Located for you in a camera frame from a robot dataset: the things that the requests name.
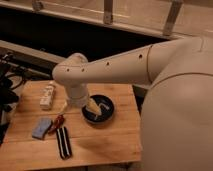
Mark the blue sponge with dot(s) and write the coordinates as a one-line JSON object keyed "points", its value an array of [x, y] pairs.
{"points": [[41, 128]]}

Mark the wooden table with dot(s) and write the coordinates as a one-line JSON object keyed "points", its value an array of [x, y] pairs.
{"points": [[115, 141]]}

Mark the black white striped eraser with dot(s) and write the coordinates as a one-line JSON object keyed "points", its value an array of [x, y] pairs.
{"points": [[63, 143]]}

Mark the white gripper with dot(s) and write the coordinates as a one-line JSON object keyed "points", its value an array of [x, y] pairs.
{"points": [[78, 96]]}

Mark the black equipment with cables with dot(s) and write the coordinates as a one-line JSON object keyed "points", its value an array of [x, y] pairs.
{"points": [[11, 77]]}

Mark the metal rail frame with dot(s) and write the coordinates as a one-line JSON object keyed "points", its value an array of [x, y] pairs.
{"points": [[171, 19]]}

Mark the black ceramic bowl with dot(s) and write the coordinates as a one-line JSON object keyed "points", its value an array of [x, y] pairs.
{"points": [[107, 110]]}

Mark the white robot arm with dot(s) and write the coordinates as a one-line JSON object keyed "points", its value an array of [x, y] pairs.
{"points": [[176, 129]]}

